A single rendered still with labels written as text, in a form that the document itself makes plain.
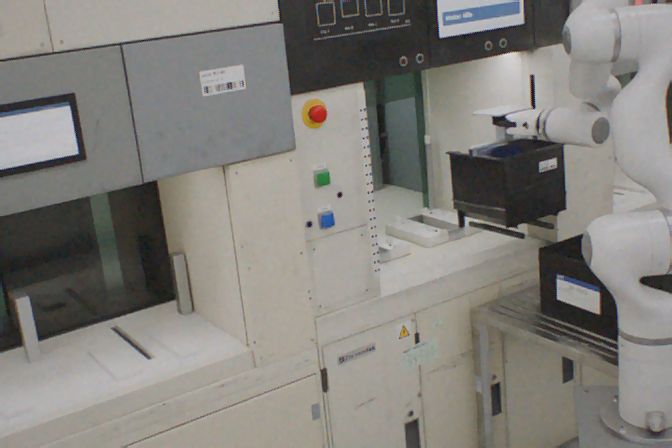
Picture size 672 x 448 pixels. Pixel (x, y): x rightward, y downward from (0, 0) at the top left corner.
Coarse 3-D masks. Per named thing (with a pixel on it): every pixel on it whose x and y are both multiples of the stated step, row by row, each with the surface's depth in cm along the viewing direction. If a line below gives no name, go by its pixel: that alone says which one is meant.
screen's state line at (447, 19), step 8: (472, 8) 218; (480, 8) 220; (488, 8) 221; (496, 8) 223; (504, 8) 224; (512, 8) 226; (448, 16) 215; (456, 16) 216; (464, 16) 217; (472, 16) 219; (480, 16) 220; (488, 16) 222; (496, 16) 223; (448, 24) 215; (456, 24) 217
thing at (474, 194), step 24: (480, 144) 226; (528, 144) 238; (552, 144) 230; (456, 168) 233; (480, 168) 225; (504, 168) 218; (528, 168) 222; (552, 168) 227; (456, 192) 235; (480, 192) 227; (504, 192) 219; (528, 192) 224; (552, 192) 228; (480, 216) 233; (504, 216) 221; (528, 216) 225
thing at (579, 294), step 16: (576, 240) 230; (544, 256) 222; (560, 256) 217; (576, 256) 231; (544, 272) 223; (560, 272) 218; (576, 272) 213; (592, 272) 209; (544, 288) 225; (560, 288) 219; (576, 288) 215; (592, 288) 210; (656, 288) 208; (544, 304) 226; (560, 304) 221; (576, 304) 216; (592, 304) 211; (608, 304) 207; (576, 320) 217; (592, 320) 213; (608, 320) 208; (608, 336) 209
